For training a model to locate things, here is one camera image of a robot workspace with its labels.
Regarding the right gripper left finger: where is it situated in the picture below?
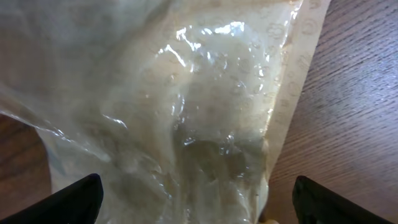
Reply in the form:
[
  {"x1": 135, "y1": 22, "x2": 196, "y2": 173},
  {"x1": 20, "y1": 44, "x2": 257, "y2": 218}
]
[{"x1": 1, "y1": 174, "x2": 104, "y2": 224}]

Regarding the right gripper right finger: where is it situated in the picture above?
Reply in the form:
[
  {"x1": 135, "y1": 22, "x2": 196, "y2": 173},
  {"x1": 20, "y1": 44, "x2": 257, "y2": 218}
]
[{"x1": 292, "y1": 175, "x2": 392, "y2": 224}]

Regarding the beige kraft pouch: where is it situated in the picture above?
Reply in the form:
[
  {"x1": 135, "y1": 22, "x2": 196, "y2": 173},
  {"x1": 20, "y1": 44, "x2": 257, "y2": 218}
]
[{"x1": 1, "y1": 0, "x2": 329, "y2": 223}]

